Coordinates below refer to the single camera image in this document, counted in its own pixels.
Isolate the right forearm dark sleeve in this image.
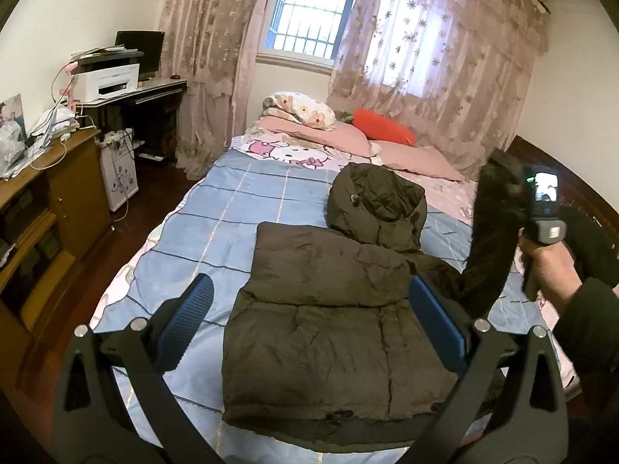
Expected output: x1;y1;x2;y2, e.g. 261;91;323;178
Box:
554;278;618;448

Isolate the right hand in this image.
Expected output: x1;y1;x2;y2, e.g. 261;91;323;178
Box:
518;232;582;315

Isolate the pink pillow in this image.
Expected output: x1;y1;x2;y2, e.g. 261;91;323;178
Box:
370;140;465;181
257;116;381;158

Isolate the dark olive hooded jacket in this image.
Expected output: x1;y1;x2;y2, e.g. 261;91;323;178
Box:
222;150;527;452

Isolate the left pink pillow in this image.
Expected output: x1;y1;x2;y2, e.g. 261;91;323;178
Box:
257;116;381;158

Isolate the right pink lace curtain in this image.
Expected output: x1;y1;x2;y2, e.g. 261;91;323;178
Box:
327;0;550;178

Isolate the white printer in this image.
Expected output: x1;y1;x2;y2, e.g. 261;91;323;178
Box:
72;64;140;104

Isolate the blue plaid bed sheet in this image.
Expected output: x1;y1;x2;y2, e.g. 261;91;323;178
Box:
89;148;563;464

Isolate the white floor appliance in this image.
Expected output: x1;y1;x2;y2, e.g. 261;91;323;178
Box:
100;129;139;212

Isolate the right pink pillow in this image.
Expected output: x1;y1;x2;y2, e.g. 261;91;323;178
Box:
370;140;465;181

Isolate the brown wooden cabinet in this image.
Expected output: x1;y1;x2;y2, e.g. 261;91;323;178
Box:
1;128;111;332

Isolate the left pink lace curtain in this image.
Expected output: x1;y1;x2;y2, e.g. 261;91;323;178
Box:
159;0;267;180

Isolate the floral white pillow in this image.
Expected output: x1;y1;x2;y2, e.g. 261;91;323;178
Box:
262;91;337;130

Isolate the pink Hello Kitty bed sheet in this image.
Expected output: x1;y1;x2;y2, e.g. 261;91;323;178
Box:
229;125;581;397

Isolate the dark wooden headboard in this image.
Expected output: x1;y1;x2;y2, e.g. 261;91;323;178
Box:
507;135;619;254

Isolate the black computer monitor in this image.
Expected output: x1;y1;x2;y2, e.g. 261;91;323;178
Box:
115;31;165;81

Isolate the orange carrot plush pillow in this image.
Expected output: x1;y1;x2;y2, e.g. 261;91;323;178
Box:
340;108;416;147

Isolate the framed photo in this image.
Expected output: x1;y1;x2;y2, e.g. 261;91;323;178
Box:
1;94;26;142

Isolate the pink lace curtain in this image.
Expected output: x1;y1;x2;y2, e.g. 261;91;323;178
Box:
159;0;267;180
327;0;550;178

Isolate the black computer desk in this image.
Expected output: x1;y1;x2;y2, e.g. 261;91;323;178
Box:
77;75;188;161

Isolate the window with blue grille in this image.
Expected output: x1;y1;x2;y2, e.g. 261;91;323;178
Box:
260;0;355;66

